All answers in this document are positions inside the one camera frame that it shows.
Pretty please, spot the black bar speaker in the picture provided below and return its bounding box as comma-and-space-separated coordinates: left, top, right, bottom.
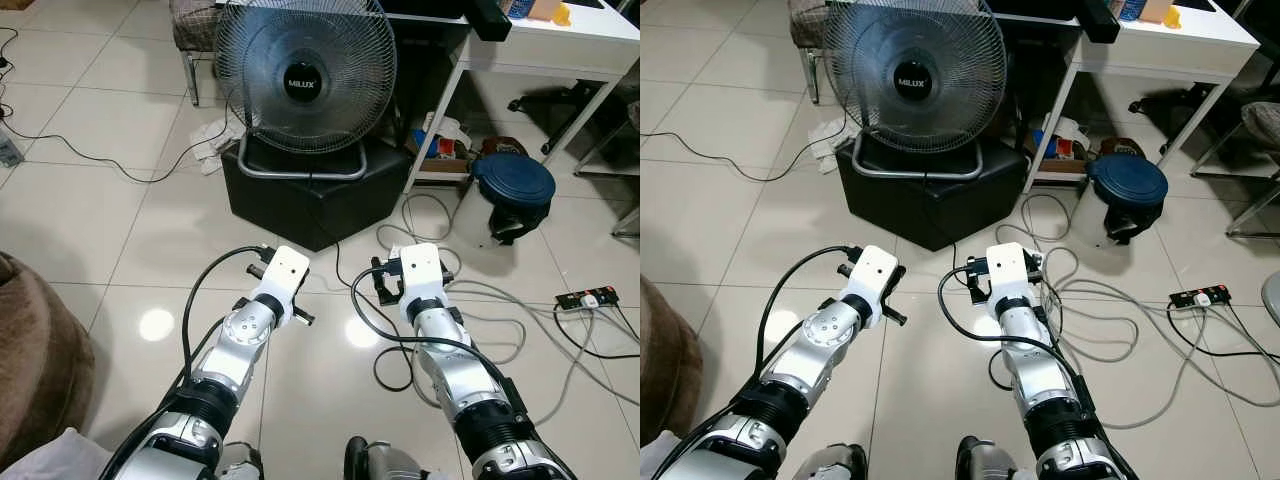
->
468, 0, 514, 44
1077, 0, 1122, 44

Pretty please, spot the grey floor cable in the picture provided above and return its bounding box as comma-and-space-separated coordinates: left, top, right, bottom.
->
375, 190, 641, 429
1020, 190, 1280, 431

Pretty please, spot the black power strip cable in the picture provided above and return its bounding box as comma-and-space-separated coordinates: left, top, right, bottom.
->
550, 300, 641, 363
1165, 300, 1280, 363

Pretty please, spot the black leather ottoman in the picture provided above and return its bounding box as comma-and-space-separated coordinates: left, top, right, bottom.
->
835, 138, 1027, 253
220, 135, 414, 253

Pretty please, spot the black bin with blue lid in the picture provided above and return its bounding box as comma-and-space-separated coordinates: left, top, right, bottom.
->
1088, 152, 1170, 247
470, 152, 557, 247

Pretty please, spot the metal frame chair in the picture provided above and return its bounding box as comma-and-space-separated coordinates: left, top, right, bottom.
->
1190, 98, 1280, 241
575, 60, 641, 241

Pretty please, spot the white table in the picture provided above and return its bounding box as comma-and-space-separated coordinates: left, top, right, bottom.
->
400, 0, 641, 193
1020, 0, 1261, 193

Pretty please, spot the grey Milux floor fan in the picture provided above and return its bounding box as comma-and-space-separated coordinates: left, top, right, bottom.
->
215, 0, 399, 182
822, 0, 1009, 182

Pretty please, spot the robot left leg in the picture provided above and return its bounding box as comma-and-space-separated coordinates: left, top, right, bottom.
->
213, 440, 267, 480
798, 440, 870, 480

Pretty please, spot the brown velvet sofa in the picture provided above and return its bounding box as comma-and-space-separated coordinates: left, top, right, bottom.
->
640, 275, 705, 448
0, 250, 97, 471

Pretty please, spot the white crumpled cloth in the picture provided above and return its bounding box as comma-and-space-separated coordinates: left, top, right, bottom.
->
190, 118, 247, 177
808, 116, 861, 174

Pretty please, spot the cardboard box with clutter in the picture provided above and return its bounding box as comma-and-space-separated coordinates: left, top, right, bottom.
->
405, 113, 531, 187
1025, 113, 1147, 187

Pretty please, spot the robot right leg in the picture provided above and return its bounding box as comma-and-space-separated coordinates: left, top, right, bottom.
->
344, 435, 433, 480
954, 435, 1033, 480

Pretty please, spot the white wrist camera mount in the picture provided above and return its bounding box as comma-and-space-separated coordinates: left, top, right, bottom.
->
985, 242, 1043, 303
838, 245, 899, 327
250, 246, 311, 327
388, 243, 447, 303

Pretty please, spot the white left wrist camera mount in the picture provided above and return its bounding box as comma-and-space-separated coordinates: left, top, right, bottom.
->
838, 245, 899, 327
250, 246, 311, 327

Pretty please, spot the brown cushioned metal chair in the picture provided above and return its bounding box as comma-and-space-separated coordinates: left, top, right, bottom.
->
787, 0, 851, 107
168, 0, 237, 107

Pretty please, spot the robot leg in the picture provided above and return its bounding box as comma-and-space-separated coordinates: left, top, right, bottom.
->
344, 435, 433, 480
798, 440, 870, 480
213, 440, 267, 480
954, 435, 1033, 480

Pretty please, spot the black power strip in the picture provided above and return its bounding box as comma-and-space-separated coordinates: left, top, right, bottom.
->
1169, 285, 1234, 310
556, 286, 619, 312

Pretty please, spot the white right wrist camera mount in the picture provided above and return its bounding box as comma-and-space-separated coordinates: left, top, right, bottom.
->
985, 242, 1043, 303
388, 243, 447, 303

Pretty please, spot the long black floor cable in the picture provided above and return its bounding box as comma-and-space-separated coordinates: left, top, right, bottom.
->
640, 128, 853, 184
0, 28, 251, 184

